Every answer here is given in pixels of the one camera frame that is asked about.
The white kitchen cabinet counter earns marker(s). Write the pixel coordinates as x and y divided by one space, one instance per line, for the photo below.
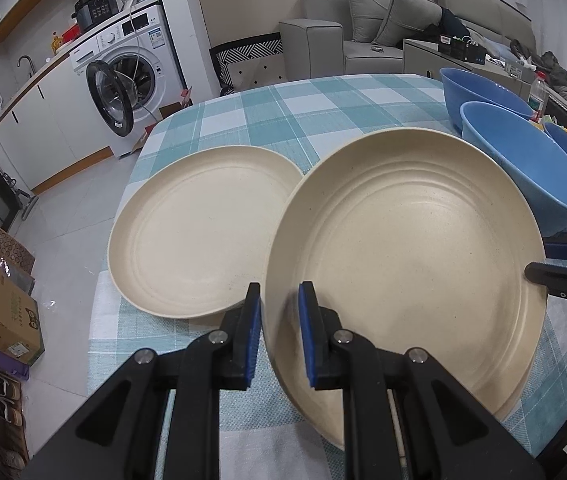
50 130

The cardboard box on floor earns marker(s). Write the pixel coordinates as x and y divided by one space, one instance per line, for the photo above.
20 325

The grey side cabinet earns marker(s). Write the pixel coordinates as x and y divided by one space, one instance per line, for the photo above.
423 58

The teal checked tablecloth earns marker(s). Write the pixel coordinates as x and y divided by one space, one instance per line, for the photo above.
262 436

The white washing machine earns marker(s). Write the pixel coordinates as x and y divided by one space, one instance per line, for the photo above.
130 71

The plastic water bottle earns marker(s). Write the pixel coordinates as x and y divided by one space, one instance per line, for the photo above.
538 96

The black patterned chair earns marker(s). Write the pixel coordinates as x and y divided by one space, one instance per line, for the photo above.
249 63

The black box on cabinet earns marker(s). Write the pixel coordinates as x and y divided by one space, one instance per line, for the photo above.
463 49

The black rice cooker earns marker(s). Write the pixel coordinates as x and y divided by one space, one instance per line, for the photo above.
90 13

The grey cushion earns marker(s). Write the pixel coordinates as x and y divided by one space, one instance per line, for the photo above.
405 18
367 16

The red cardboard box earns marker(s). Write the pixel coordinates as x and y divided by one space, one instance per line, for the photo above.
185 98

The beige plate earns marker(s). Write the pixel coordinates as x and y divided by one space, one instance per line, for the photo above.
416 239
193 237

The grey cushion right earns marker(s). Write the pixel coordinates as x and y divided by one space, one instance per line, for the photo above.
405 18

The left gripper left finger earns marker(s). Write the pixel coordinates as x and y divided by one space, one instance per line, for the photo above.
158 415

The grey blanket on bed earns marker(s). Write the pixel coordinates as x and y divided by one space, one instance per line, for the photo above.
548 64

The grey sofa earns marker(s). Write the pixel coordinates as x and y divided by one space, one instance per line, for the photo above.
347 37

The grey cushion left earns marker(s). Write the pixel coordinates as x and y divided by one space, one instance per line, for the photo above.
367 16

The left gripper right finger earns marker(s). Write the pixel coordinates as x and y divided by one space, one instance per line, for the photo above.
404 415

